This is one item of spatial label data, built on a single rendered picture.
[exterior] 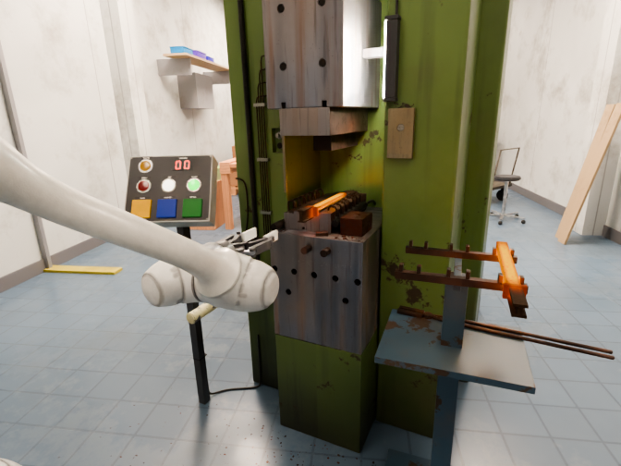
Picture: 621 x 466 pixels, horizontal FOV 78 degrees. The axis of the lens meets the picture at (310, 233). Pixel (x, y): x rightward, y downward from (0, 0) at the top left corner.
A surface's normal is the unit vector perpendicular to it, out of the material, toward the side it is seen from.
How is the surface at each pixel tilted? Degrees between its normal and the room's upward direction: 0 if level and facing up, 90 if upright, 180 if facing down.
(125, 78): 90
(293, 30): 90
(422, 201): 90
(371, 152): 90
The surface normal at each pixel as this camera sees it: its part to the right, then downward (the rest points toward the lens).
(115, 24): -0.15, 0.29
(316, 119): -0.44, 0.27
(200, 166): -0.03, -0.23
